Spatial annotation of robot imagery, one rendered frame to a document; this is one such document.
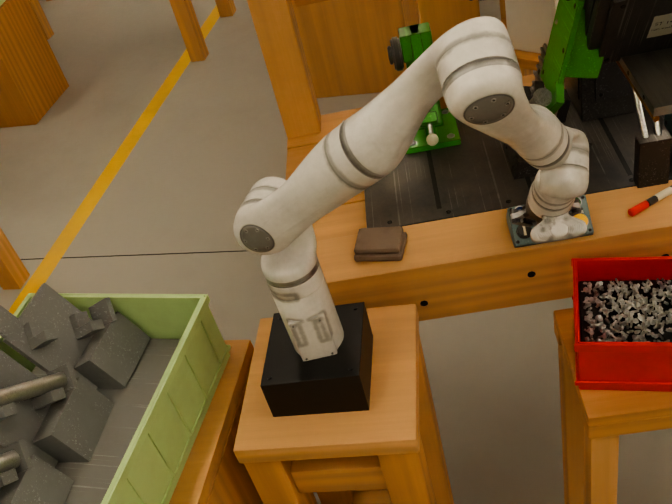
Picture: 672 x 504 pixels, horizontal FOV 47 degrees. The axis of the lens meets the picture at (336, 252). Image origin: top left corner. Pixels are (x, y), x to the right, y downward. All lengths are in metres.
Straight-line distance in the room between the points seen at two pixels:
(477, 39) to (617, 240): 0.75
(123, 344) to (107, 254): 1.90
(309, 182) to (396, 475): 0.59
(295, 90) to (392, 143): 1.00
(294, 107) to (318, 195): 0.96
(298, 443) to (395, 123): 0.62
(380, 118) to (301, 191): 0.16
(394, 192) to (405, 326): 0.37
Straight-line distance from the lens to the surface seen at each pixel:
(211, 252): 3.24
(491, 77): 0.89
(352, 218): 1.72
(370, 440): 1.34
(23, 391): 1.47
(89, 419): 1.53
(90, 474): 1.49
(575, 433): 1.78
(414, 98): 0.99
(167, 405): 1.42
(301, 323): 1.29
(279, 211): 1.11
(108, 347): 1.59
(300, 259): 1.23
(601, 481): 1.57
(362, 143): 1.00
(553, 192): 1.18
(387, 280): 1.55
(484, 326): 2.64
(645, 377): 1.41
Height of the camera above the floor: 1.92
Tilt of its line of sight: 39 degrees down
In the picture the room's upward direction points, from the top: 16 degrees counter-clockwise
